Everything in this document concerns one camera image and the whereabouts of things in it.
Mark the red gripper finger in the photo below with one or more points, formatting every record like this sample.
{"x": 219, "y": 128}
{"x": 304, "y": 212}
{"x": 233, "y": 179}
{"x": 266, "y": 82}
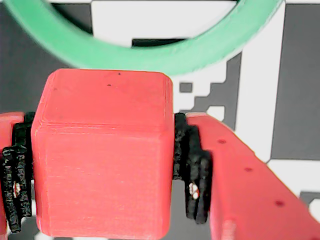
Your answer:
{"x": 17, "y": 175}
{"x": 237, "y": 187}

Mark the red cube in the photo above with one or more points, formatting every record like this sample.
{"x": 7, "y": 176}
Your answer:
{"x": 100, "y": 162}

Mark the black white marker checkerboard mat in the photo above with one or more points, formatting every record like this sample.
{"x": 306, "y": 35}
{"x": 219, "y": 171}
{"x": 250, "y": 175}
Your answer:
{"x": 295, "y": 87}

